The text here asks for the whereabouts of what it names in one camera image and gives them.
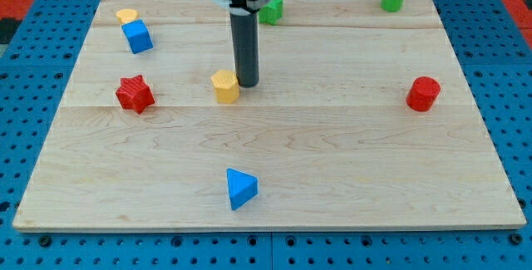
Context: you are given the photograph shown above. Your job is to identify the red star block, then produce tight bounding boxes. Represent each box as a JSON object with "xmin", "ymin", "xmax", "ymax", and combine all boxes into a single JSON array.
[{"xmin": 116, "ymin": 75, "xmax": 155, "ymax": 114}]

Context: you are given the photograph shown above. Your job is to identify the red cylinder block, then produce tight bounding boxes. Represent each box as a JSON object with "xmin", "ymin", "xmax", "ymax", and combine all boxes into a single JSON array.
[{"xmin": 406, "ymin": 76, "xmax": 441, "ymax": 112}]

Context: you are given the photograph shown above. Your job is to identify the blue triangle block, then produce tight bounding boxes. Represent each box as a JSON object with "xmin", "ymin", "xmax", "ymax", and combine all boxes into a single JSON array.
[{"xmin": 226, "ymin": 169, "xmax": 259, "ymax": 210}]

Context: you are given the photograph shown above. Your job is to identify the yellow heart block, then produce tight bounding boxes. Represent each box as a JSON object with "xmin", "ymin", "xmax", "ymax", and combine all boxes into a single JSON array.
[{"xmin": 116, "ymin": 8, "xmax": 140, "ymax": 25}]

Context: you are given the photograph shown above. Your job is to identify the light wooden board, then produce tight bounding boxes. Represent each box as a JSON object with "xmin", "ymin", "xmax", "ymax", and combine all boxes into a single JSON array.
[{"xmin": 12, "ymin": 0, "xmax": 526, "ymax": 233}]

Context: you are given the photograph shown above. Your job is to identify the green star block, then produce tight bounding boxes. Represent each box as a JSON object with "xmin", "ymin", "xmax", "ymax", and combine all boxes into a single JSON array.
[{"xmin": 259, "ymin": 0, "xmax": 283, "ymax": 25}]

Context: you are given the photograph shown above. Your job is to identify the blue cube block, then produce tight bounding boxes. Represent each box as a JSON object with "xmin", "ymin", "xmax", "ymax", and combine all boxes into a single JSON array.
[{"xmin": 121, "ymin": 19, "xmax": 153, "ymax": 54}]

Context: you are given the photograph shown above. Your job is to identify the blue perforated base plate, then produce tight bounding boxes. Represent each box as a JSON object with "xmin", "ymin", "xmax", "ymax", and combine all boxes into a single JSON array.
[{"xmin": 1, "ymin": 0, "xmax": 531, "ymax": 269}]

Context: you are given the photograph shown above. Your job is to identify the dark grey cylindrical pointer rod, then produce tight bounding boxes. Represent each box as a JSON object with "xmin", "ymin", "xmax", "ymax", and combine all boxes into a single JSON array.
[{"xmin": 230, "ymin": 13, "xmax": 259, "ymax": 88}]

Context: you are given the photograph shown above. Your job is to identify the yellow hexagon block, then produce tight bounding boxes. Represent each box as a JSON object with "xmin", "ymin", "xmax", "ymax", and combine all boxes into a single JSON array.
[{"xmin": 211, "ymin": 70, "xmax": 240, "ymax": 104}]

